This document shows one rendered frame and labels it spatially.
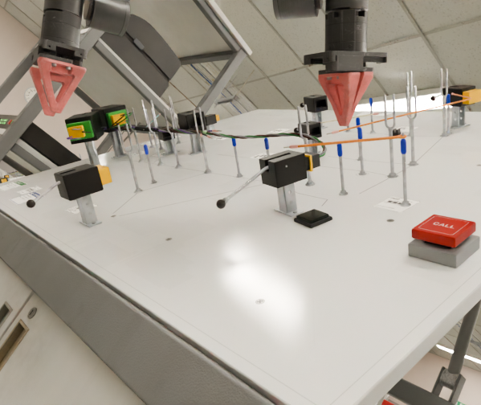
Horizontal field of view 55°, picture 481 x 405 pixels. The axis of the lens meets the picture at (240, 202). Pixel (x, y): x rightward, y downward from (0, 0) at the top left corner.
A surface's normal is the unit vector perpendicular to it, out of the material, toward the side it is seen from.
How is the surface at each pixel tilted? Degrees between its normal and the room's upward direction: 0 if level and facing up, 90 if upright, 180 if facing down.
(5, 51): 90
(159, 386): 90
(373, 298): 53
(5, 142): 90
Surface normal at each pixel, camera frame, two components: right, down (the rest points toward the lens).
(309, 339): -0.15, -0.93
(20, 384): -0.58, -0.55
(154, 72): 0.66, 0.18
